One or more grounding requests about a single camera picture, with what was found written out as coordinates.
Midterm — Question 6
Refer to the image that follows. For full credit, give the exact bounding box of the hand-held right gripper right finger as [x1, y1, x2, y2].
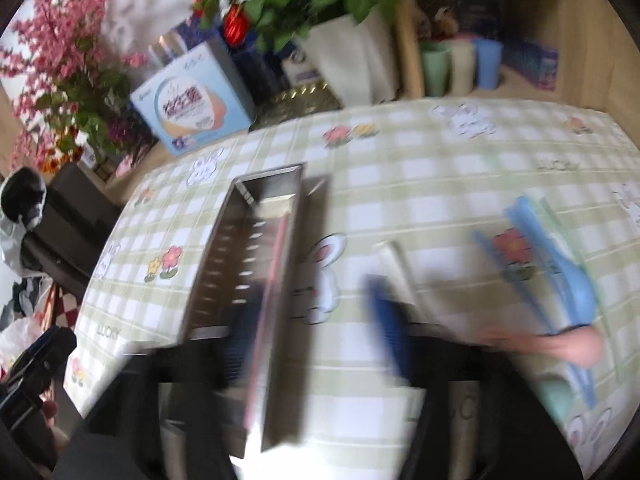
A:
[365, 275, 583, 480]

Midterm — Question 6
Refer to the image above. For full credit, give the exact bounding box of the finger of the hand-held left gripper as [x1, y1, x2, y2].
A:
[7, 327, 78, 388]

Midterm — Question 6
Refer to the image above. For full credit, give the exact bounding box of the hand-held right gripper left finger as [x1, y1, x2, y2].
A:
[52, 280, 266, 480]

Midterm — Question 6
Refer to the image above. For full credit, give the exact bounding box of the green chopstick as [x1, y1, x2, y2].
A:
[375, 240, 431, 321]
[537, 195, 576, 256]

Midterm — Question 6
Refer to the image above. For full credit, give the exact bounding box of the stainless steel utensil tray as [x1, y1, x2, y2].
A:
[177, 162, 333, 461]

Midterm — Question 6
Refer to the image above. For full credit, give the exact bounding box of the pink spoon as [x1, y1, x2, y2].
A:
[477, 322, 603, 366]

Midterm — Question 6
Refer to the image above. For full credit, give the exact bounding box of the green spoon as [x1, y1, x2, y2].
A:
[530, 375, 576, 426]

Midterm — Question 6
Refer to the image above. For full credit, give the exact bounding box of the blue spoon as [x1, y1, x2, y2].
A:
[505, 195, 598, 331]

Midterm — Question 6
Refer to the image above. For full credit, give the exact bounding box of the white plastic bag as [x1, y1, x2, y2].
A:
[0, 310, 51, 366]

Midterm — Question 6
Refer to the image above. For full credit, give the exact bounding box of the red checkered cloth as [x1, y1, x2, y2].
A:
[47, 280, 83, 331]

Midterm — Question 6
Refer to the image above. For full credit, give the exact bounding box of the black chair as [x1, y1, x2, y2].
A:
[20, 162, 123, 301]

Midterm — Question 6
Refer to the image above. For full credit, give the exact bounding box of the green checkered tablecloth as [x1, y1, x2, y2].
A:
[62, 97, 640, 480]

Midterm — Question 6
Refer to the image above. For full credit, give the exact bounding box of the purple flower plant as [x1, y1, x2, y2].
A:
[95, 110, 161, 161]

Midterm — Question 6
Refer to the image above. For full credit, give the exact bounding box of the gold metal tray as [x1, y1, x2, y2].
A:
[255, 82, 343, 126]

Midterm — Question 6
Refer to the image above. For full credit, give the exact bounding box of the pale blue carton box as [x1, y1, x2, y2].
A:
[129, 40, 258, 157]

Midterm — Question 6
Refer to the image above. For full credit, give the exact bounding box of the green cup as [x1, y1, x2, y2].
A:
[419, 40, 453, 97]

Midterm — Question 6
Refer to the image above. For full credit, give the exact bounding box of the beige cup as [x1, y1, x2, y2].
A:
[447, 39, 478, 95]

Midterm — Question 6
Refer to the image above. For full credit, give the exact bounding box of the dark blue packet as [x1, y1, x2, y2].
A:
[280, 40, 326, 86]

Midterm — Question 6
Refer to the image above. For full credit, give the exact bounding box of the pink blossom artificial plant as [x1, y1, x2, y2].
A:
[0, 0, 151, 171]

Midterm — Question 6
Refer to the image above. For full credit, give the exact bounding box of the potted plant in white pot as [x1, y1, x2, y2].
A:
[192, 0, 406, 106]

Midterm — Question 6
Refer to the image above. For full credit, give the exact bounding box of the blue cup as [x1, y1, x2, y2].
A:
[472, 37, 503, 91]

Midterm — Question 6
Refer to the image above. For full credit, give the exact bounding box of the purple blue box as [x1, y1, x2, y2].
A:
[505, 37, 560, 92]

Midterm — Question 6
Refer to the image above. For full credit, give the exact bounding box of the blue white box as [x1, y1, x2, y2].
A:
[147, 17, 226, 68]

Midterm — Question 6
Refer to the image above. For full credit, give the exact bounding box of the dark blue flat box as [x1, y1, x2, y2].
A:
[415, 0, 506, 41]

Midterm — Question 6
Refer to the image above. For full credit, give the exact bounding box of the wooden shelf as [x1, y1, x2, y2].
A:
[385, 0, 640, 126]

